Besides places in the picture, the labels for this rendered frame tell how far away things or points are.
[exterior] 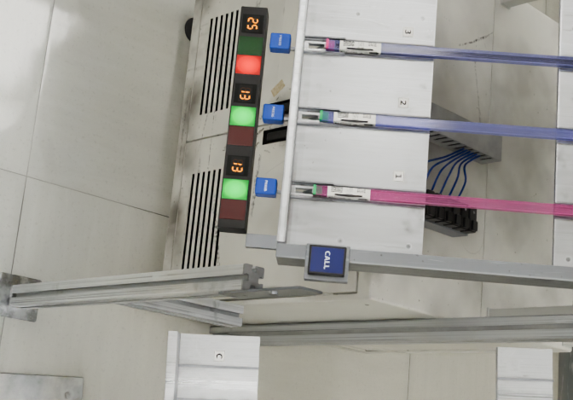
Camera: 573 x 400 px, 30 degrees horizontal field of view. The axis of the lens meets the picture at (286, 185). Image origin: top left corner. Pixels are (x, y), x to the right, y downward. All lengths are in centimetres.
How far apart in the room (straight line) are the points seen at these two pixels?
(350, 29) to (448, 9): 51
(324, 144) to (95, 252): 77
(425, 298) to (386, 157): 43
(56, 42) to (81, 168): 26
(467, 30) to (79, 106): 78
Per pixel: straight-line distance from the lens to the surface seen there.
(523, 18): 229
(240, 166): 154
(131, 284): 177
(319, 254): 145
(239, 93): 157
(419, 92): 156
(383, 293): 181
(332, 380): 263
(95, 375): 217
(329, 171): 152
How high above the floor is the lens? 177
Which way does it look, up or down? 44 degrees down
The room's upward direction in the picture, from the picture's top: 81 degrees clockwise
